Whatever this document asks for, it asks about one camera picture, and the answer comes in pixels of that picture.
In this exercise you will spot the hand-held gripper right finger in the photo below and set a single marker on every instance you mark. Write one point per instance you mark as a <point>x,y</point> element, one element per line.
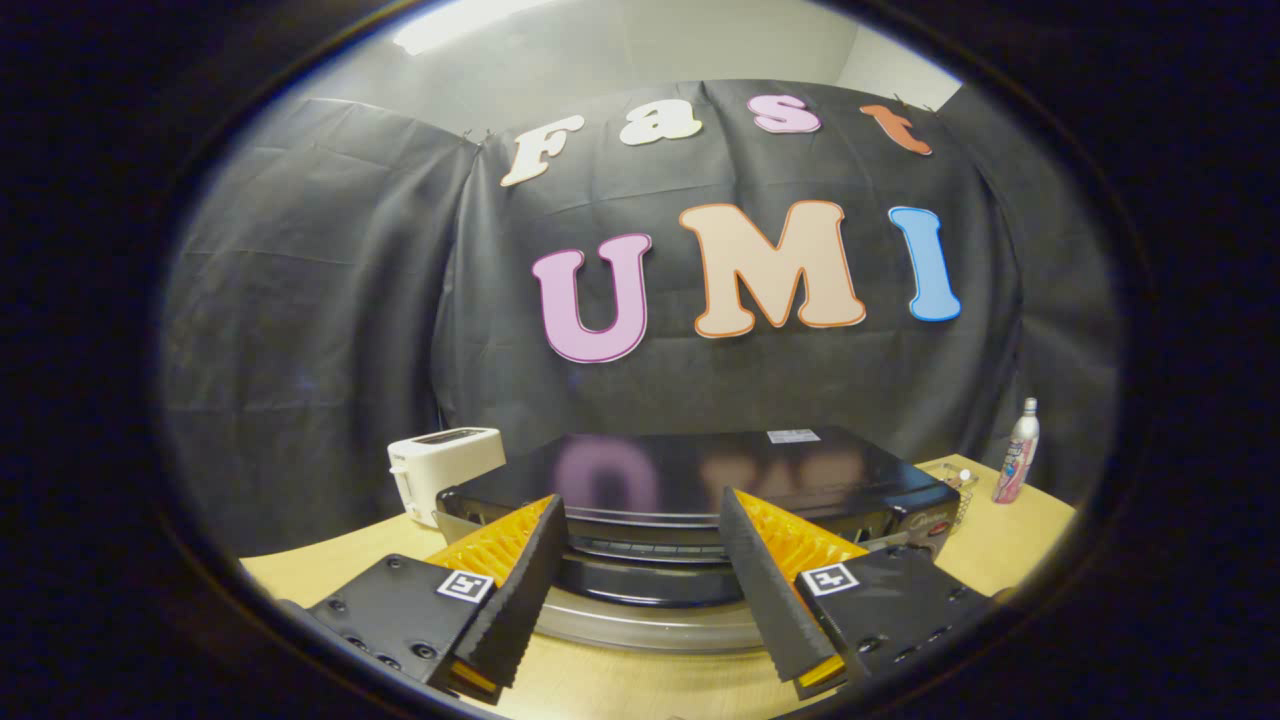
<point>765,600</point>

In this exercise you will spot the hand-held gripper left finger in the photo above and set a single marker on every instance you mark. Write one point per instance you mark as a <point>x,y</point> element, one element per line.
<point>515,600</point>

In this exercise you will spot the black toaster oven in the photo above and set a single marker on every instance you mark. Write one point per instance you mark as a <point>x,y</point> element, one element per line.
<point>700,475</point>

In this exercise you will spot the white bread toaster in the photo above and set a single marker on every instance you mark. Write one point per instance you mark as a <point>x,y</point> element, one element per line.
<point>445,465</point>

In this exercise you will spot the pink spray bottle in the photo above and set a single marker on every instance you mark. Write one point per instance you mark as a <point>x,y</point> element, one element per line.
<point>1017,455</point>

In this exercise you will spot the black backdrop cloth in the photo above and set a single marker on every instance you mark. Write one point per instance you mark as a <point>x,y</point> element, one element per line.
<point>330,330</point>

